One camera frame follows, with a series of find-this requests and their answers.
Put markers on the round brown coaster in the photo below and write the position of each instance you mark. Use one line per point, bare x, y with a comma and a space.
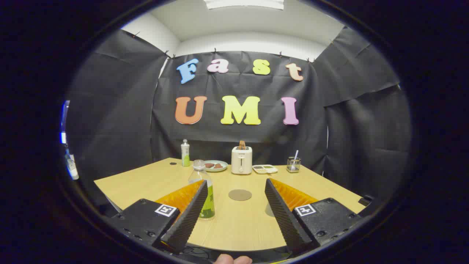
240, 194

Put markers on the white divided dish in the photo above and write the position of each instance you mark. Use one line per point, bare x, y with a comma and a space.
264, 169

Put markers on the black table clamp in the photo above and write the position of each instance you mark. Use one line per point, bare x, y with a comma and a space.
365, 200

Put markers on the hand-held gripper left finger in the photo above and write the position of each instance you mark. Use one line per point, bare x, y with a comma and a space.
190, 220

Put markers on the green label juice bottle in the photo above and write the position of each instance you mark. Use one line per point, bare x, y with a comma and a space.
210, 205

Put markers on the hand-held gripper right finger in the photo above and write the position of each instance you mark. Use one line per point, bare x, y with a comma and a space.
282, 220

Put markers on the small white capped bottle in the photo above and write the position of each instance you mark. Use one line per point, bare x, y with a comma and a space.
185, 154

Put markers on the white cup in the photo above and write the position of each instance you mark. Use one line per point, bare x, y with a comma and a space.
270, 211

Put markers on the white toaster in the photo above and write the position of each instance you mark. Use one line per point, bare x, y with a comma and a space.
242, 161

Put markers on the toast slice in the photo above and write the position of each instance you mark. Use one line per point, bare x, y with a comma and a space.
242, 144

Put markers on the wooden table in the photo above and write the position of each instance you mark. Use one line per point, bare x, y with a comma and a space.
238, 227

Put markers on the pale green plate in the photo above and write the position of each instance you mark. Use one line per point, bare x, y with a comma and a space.
224, 169

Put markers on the white object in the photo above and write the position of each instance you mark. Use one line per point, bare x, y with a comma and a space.
72, 167

